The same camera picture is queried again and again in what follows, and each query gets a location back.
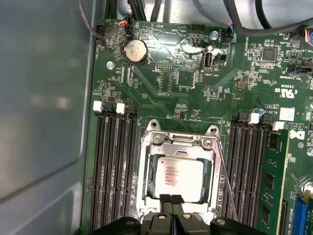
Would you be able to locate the black PC case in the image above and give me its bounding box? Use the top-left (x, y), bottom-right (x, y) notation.
top-left (0, 0), bottom-right (313, 235)

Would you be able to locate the green motherboard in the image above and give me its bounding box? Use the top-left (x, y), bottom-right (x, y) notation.
top-left (80, 18), bottom-right (313, 235)

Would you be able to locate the CPU socket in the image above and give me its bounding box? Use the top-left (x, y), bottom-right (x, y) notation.
top-left (136, 118), bottom-right (223, 217)

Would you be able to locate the silver USB port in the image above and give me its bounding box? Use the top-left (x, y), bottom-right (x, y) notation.
top-left (200, 45), bottom-right (215, 73)

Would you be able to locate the silver CPU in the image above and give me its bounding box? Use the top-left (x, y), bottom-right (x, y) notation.
top-left (149, 154), bottom-right (211, 204)

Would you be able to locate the round coin battery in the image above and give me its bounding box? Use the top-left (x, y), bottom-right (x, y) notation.
top-left (120, 38), bottom-right (149, 66)

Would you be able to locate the blue expansion slot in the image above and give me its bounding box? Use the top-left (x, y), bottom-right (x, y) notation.
top-left (291, 197), bottom-right (309, 235)

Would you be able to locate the metal locking lever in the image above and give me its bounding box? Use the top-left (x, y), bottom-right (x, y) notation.
top-left (214, 141), bottom-right (240, 220)

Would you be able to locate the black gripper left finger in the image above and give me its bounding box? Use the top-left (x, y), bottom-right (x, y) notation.
top-left (89, 194), bottom-right (176, 235)

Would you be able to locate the black RAM slot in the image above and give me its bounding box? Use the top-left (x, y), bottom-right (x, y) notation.
top-left (111, 102), bottom-right (127, 220)
top-left (121, 104), bottom-right (138, 221)
top-left (220, 112), bottom-right (248, 230)
top-left (244, 114), bottom-right (272, 231)
top-left (90, 101), bottom-right (105, 232)
top-left (232, 113), bottom-right (260, 230)
top-left (100, 101), bottom-right (116, 221)

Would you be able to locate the thick black cable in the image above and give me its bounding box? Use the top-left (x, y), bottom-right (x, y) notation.
top-left (192, 0), bottom-right (313, 37)

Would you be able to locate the green RAM stick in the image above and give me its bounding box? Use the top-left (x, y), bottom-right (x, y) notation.
top-left (265, 129), bottom-right (291, 235)

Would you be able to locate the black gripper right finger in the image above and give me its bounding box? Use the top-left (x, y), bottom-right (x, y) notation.
top-left (172, 194), bottom-right (268, 235)

